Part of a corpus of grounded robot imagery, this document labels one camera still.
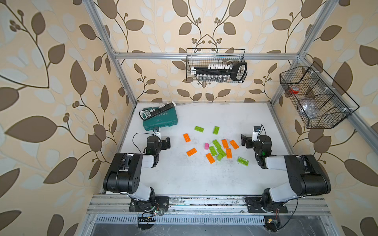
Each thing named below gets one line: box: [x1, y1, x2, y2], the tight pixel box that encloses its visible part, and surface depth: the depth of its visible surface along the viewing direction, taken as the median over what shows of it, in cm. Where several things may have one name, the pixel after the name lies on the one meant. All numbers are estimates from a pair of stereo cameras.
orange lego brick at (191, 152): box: [186, 147, 198, 157], surface depth 95 cm
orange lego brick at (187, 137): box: [183, 133, 191, 144], surface depth 101 cm
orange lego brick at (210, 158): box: [205, 152, 216, 165], surface depth 93 cm
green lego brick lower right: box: [236, 156, 250, 167], surface depth 91 cm
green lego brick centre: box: [216, 147, 227, 158], surface depth 95 cm
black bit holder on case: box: [138, 101, 177, 120], surface depth 110 cm
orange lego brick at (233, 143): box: [229, 139, 240, 150], surface depth 98 cm
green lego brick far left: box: [194, 125, 205, 133], surface depth 107 cm
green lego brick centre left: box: [209, 146, 218, 156], surface depth 96 cm
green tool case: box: [142, 106, 178, 132], surface depth 106 cm
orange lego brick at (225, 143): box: [221, 139, 229, 149], surface depth 98 cm
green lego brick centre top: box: [212, 139, 222, 149], surface depth 99 cm
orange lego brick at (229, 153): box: [225, 148, 233, 159], surface depth 95 cm
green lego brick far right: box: [212, 125, 220, 135], surface depth 105 cm
